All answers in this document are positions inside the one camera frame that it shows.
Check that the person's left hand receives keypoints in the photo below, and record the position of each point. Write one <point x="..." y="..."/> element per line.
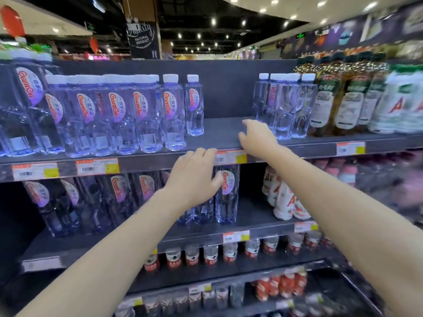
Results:
<point x="191" y="181"/>

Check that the purple wall mural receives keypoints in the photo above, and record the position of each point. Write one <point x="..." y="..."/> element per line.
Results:
<point x="347" y="32"/>

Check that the person's left forearm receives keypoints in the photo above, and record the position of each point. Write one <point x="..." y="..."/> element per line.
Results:
<point x="109" y="267"/>

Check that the group of small water bottles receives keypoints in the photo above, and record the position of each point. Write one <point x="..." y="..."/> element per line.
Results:
<point x="115" y="128"/>

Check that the dark grey metal shelf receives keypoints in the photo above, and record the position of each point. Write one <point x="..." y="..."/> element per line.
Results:
<point x="221" y="132"/>

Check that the black chalkboard sign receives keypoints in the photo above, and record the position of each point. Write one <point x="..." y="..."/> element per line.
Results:
<point x="142" y="42"/>

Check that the brown square pillar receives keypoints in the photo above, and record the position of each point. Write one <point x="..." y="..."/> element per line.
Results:
<point x="138" y="9"/>

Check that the person's right forearm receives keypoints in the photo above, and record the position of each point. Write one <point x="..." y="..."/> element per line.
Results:
<point x="357" y="234"/>

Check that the distant store displays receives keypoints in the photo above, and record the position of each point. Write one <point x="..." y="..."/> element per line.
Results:
<point x="198" y="57"/>

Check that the row of yellow green bottles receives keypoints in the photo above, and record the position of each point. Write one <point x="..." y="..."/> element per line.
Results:
<point x="33" y="47"/>

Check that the row of red label bottles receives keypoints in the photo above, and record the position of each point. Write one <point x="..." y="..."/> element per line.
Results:
<point x="211" y="257"/>

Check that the person's right hand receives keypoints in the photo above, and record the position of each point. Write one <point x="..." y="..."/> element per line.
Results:
<point x="259" y="140"/>

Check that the illuminated store sign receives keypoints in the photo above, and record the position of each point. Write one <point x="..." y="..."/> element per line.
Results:
<point x="98" y="5"/>

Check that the medium red paper lantern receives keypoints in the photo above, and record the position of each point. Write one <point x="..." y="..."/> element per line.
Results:
<point x="11" y="21"/>

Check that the small red paper lantern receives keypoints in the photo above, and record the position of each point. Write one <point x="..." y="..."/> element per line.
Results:
<point x="94" y="45"/>

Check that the large clear water bottle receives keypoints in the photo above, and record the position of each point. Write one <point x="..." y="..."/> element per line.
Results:
<point x="16" y="135"/>
<point x="43" y="128"/>

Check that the group of red packaged bottles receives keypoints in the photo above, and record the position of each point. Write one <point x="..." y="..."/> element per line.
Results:
<point x="284" y="283"/>

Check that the group of large water bottles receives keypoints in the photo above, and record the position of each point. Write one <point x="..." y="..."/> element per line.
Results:
<point x="284" y="108"/>
<point x="228" y="201"/>

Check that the group of maroon label bottles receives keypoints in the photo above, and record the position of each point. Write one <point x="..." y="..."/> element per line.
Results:
<point x="390" y="181"/>

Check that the group of recessed ceiling lights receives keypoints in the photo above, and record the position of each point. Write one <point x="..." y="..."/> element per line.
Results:
<point x="274" y="1"/>

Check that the row of clear plastic bottles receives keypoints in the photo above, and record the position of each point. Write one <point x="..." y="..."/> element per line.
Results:
<point x="195" y="300"/>

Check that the group of white pink bottles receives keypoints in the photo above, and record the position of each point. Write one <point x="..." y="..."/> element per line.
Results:
<point x="284" y="201"/>

